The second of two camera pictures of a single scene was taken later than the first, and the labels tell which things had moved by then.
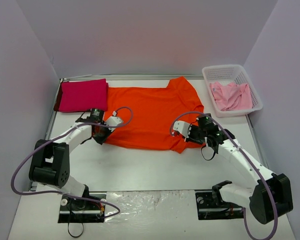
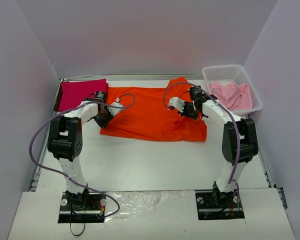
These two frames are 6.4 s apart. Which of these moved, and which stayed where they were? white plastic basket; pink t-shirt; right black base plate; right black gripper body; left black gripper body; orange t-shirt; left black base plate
Moved: left black gripper body; right black gripper body; orange t-shirt
Stayed: left black base plate; right black base plate; pink t-shirt; white plastic basket
